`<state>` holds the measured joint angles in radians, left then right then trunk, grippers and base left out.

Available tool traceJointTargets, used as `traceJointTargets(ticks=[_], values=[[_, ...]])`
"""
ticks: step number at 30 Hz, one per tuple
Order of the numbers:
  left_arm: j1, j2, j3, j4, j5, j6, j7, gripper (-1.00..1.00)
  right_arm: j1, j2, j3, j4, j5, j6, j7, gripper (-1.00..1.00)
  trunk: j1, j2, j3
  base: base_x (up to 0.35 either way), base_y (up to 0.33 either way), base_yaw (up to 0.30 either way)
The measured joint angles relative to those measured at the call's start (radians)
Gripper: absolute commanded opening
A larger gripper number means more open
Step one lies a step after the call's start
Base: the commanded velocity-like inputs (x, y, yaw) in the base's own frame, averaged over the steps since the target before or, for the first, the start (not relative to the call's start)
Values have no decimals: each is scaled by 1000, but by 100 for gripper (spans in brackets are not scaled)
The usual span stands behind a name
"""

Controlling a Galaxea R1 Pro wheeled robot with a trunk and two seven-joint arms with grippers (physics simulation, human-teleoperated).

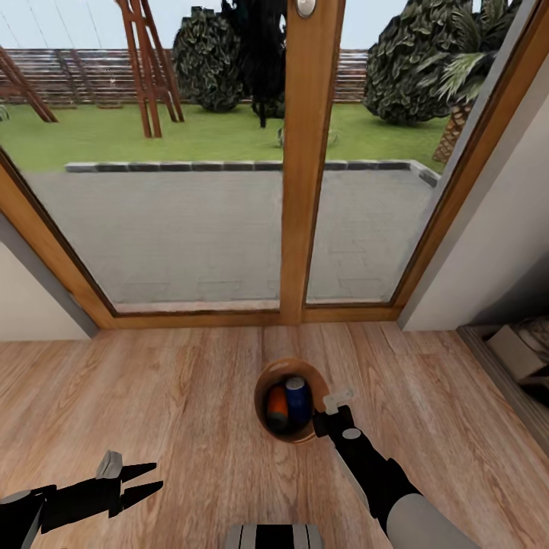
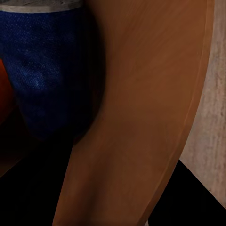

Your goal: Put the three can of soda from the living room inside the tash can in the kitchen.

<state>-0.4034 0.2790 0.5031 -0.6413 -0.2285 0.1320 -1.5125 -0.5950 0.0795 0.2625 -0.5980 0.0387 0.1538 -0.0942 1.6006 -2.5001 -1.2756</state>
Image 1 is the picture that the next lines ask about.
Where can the can of soda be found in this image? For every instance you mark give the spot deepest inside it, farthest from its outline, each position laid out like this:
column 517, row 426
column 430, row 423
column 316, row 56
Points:
column 297, row 399
column 277, row 412

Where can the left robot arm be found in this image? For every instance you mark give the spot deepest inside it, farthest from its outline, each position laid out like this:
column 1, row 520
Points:
column 24, row 512

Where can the trash can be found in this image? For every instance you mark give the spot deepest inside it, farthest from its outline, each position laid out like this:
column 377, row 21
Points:
column 277, row 374

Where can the door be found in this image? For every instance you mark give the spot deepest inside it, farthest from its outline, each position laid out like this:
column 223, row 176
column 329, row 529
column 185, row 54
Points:
column 210, row 163

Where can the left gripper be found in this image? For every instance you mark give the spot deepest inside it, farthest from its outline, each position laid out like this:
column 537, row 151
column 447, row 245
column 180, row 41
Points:
column 93, row 496

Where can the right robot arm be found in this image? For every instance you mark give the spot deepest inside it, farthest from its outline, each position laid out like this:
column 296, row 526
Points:
column 409, row 520

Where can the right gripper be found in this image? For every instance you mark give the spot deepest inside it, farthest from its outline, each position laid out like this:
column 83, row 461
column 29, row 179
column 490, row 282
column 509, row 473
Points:
column 323, row 423

